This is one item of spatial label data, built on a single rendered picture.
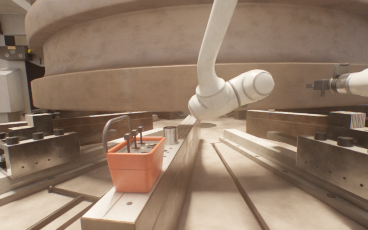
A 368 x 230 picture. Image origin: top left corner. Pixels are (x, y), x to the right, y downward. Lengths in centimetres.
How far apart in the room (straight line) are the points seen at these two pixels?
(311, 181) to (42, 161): 184
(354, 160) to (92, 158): 186
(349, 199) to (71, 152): 185
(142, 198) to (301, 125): 220
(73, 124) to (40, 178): 110
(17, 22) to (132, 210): 361
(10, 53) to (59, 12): 310
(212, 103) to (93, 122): 227
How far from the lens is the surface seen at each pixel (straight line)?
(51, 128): 174
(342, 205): 136
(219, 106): 62
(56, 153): 166
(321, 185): 149
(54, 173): 179
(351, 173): 125
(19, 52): 467
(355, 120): 138
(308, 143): 137
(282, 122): 261
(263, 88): 62
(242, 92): 64
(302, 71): 131
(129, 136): 56
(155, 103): 113
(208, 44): 56
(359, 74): 98
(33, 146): 160
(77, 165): 185
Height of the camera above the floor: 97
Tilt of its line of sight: 7 degrees down
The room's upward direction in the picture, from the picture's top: 1 degrees counter-clockwise
